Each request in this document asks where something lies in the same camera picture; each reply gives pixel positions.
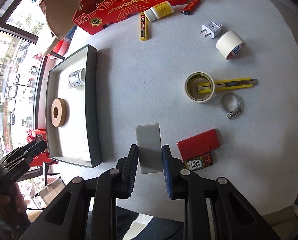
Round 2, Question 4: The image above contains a yellow blade case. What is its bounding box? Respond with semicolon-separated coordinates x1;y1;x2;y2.
140;12;148;41

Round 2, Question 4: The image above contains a red lighter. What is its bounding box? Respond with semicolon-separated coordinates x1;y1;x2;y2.
181;0;201;16

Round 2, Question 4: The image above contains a white blue-label pill bottle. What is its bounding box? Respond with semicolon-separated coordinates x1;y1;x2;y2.
68;68;86;87

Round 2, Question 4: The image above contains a metal hose clamp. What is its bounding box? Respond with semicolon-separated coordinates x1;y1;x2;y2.
221;93;241;120

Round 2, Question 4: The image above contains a brown foam ring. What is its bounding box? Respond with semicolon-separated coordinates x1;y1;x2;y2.
51;97;68;128

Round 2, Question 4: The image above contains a yellow utility knife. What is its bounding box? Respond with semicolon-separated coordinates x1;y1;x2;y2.
197;77;258;94

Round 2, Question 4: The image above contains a red rectangular box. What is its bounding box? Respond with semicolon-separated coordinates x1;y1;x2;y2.
177;129;220;161

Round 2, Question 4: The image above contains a white power plug adapter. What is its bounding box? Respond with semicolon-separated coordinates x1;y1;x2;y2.
200;21;222;38

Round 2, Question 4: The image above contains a white rectangular block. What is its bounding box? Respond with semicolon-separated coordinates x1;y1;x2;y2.
135;124;163;174

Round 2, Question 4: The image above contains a yellow-core masking tape roll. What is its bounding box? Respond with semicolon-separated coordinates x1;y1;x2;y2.
184;72;215;103

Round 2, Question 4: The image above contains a white masking tape roll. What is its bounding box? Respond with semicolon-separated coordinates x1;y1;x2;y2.
216;30;246;60

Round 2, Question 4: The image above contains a yellow label pill bottle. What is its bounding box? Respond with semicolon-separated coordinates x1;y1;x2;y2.
144;1;174;22

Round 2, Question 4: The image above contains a red black patterned small box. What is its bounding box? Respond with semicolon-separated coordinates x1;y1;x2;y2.
183;153;213;171

